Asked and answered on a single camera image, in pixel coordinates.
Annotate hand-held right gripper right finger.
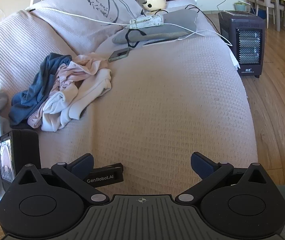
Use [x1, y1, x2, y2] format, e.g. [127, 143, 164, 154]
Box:
[175, 152, 272, 205]

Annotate black cable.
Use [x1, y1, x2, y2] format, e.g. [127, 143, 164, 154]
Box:
[125, 4, 200, 48]

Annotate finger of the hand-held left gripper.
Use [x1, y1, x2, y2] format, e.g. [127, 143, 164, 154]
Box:
[84, 163, 124, 188]

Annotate dark electric heater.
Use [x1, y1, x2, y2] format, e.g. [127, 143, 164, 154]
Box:
[218, 10, 266, 78]

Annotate printed sofa back cushion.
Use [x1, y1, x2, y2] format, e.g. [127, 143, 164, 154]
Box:
[33, 0, 143, 63]

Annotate white power strip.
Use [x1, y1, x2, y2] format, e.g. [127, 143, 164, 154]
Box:
[129, 14, 164, 29]

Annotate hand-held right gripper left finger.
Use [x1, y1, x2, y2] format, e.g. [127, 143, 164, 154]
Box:
[15, 153, 110, 205]

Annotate white cable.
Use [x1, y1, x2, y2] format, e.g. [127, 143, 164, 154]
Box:
[26, 7, 233, 46]

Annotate panda plush toy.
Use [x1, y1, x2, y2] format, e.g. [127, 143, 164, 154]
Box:
[142, 0, 168, 12]

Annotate green plant pot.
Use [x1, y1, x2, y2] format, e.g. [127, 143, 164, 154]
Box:
[234, 2, 248, 12]

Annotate smartphone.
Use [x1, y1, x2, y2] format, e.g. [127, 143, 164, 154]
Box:
[108, 47, 130, 63]

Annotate white sweatshirt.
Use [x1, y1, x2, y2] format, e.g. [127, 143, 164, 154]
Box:
[41, 69, 112, 132]

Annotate grey cushion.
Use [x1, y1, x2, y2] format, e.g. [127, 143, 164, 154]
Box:
[112, 4, 200, 44]

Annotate pink garment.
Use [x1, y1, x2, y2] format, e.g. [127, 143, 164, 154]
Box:
[28, 52, 108, 128]

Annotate blue fleece pants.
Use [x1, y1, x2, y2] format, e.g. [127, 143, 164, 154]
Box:
[9, 52, 73, 127]

